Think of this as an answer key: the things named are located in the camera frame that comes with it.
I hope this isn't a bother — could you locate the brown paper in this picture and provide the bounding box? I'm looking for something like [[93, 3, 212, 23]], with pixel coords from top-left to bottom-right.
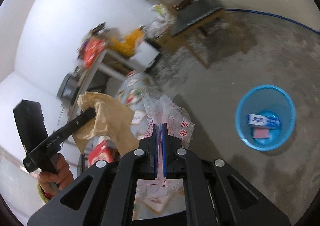
[[72, 92, 139, 156]]

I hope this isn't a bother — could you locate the red snack bag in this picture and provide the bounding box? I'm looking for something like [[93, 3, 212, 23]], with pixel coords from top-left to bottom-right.
[[87, 140, 120, 167]]

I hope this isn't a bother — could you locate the clear printed plastic bag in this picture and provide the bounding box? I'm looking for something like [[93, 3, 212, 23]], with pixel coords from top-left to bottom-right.
[[135, 88, 195, 216]]

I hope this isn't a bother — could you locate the blue cling wrap box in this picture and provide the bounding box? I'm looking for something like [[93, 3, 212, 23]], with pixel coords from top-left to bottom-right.
[[247, 114, 281, 129]]

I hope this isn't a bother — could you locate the blue plastic trash basket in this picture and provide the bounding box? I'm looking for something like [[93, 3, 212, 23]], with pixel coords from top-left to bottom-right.
[[235, 84, 296, 151]]

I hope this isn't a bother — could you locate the person's left hand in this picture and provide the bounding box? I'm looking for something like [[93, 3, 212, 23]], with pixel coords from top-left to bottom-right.
[[37, 154, 74, 196]]

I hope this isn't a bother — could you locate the fruit pattern tablecloth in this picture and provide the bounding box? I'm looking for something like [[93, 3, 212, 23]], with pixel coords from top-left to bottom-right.
[[104, 72, 158, 141]]

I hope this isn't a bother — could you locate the grey rice cooker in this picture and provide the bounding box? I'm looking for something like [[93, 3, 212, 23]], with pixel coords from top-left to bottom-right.
[[57, 73, 80, 105]]

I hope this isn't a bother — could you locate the white side table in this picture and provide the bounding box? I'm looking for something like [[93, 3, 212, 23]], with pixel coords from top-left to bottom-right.
[[72, 49, 143, 107]]

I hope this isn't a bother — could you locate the yellow plastic bag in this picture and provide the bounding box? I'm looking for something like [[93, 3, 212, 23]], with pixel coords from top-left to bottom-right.
[[108, 29, 144, 58]]

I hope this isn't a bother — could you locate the pink packet in basket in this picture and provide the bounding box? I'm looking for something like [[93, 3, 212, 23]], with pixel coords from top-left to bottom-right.
[[253, 127, 270, 140]]

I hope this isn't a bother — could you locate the orange plastic bag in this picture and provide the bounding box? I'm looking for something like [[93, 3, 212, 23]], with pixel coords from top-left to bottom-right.
[[83, 37, 107, 69]]

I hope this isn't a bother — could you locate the wooden chair black seat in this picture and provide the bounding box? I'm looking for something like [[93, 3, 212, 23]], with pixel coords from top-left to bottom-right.
[[147, 0, 253, 69]]

